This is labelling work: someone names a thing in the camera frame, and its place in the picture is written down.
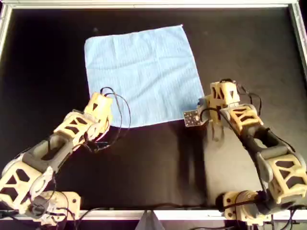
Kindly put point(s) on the tan and grey left robot arm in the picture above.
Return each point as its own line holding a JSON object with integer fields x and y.
{"x": 40, "y": 153}

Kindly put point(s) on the tan right arm base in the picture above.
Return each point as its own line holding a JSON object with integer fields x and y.
{"x": 239, "y": 201}

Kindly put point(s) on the grey triangular camera stand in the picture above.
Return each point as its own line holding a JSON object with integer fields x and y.
{"x": 149, "y": 222}

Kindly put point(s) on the tan and grey right robot arm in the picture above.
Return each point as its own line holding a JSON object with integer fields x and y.
{"x": 280, "y": 167}

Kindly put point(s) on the light blue cloth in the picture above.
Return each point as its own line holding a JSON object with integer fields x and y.
{"x": 144, "y": 72}

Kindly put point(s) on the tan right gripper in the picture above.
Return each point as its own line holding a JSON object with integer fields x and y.
{"x": 223, "y": 94}

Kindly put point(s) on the right wrist camera circuit board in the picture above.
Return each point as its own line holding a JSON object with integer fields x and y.
{"x": 193, "y": 118}

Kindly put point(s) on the tan left arm base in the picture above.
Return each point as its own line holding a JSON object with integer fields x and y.
{"x": 72, "y": 201}

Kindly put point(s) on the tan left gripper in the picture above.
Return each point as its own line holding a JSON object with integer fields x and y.
{"x": 100, "y": 107}

